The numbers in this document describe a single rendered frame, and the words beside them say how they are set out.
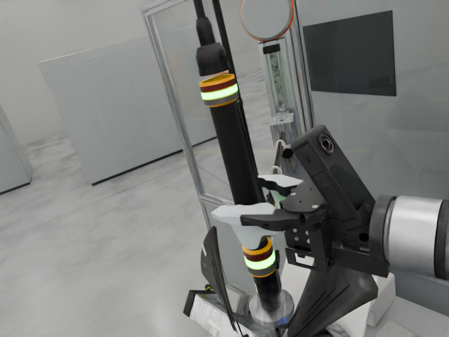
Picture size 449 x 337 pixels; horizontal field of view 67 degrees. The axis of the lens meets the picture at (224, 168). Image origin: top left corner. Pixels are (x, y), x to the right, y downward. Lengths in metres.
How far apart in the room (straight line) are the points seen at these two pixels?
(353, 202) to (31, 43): 12.26
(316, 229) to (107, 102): 5.55
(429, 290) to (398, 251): 1.04
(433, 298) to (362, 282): 0.80
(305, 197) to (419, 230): 0.12
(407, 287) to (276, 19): 1.02
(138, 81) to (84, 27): 6.83
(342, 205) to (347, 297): 0.30
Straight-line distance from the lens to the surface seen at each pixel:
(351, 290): 0.65
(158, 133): 6.08
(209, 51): 0.40
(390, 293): 1.36
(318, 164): 0.36
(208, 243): 0.89
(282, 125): 1.02
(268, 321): 0.56
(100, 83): 5.82
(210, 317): 1.08
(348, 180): 0.38
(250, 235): 0.43
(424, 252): 0.36
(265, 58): 1.10
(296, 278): 1.02
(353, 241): 0.41
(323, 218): 0.39
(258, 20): 1.09
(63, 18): 12.55
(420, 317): 1.38
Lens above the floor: 1.87
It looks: 22 degrees down
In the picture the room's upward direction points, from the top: 15 degrees counter-clockwise
